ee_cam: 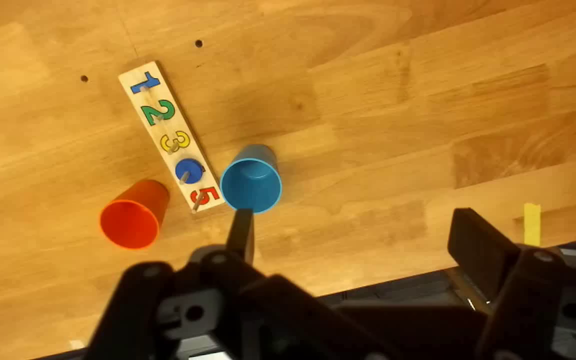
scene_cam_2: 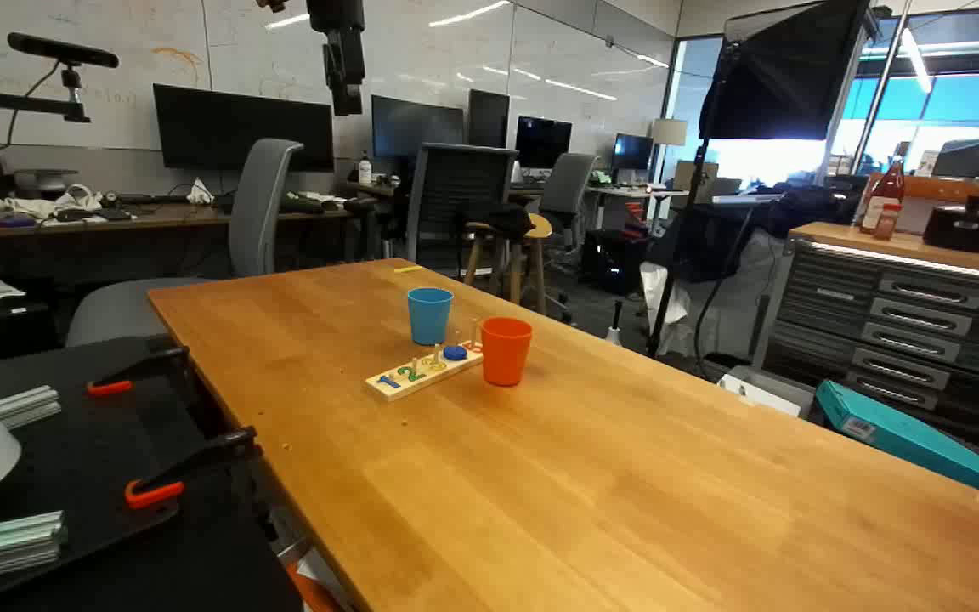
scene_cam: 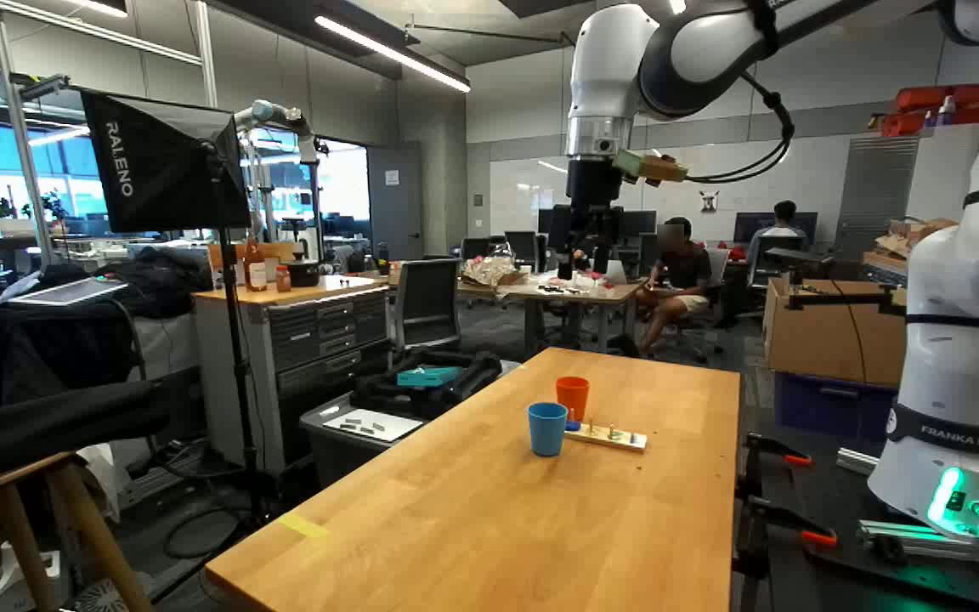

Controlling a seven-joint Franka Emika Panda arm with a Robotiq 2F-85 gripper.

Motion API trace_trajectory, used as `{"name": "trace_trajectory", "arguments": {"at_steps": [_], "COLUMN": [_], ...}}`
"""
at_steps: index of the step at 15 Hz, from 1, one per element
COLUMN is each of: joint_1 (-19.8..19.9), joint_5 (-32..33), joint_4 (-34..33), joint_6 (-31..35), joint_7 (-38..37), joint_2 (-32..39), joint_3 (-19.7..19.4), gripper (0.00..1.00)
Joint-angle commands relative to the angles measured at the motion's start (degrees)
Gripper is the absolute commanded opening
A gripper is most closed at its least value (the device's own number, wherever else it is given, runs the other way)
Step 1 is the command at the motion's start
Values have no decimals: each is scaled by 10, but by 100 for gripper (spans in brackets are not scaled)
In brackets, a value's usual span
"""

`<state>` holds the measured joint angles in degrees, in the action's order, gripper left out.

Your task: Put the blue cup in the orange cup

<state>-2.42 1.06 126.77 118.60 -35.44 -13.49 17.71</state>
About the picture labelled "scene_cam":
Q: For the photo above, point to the black light stand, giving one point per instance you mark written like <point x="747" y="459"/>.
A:
<point x="237" y="361"/>

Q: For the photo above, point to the black softbox light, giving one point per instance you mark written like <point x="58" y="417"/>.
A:
<point x="167" y="156"/>

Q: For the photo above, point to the orange bottle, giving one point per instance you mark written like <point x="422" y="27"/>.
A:
<point x="257" y="270"/>

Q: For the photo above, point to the grey tool drawer cabinet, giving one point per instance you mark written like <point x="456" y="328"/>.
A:
<point x="307" y="352"/>

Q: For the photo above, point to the cardboard box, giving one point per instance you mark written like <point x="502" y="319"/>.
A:
<point x="834" y="333"/>

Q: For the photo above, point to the cluttered background work table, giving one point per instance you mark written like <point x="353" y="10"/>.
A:
<point x="560" y="296"/>

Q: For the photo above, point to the grey storage box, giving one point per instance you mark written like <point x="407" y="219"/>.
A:
<point x="356" y="430"/>

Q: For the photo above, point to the orange plastic cup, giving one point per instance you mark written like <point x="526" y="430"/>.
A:
<point x="573" y="396"/>

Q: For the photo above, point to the yellow tape strip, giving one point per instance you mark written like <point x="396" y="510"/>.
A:
<point x="307" y="527"/>

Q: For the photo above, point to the person in white shirt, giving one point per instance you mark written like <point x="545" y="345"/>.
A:
<point x="784" y="224"/>

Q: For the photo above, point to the teal and black case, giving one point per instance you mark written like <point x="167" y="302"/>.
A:
<point x="425" y="378"/>

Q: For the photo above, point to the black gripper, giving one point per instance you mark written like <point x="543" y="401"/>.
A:
<point x="593" y="189"/>

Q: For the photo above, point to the wooden stool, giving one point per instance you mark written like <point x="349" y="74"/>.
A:
<point x="24" y="498"/>

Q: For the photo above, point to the wooden number puzzle board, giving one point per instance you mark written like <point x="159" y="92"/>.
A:
<point x="613" y="435"/>

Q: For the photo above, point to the blue storage bin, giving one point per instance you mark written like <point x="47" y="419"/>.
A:
<point x="832" y="406"/>

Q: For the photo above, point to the blue plastic cup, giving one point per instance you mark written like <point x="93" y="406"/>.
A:
<point x="545" y="430"/>

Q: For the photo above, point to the seated person in dark shirt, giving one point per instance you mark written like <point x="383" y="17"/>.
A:
<point x="682" y="277"/>

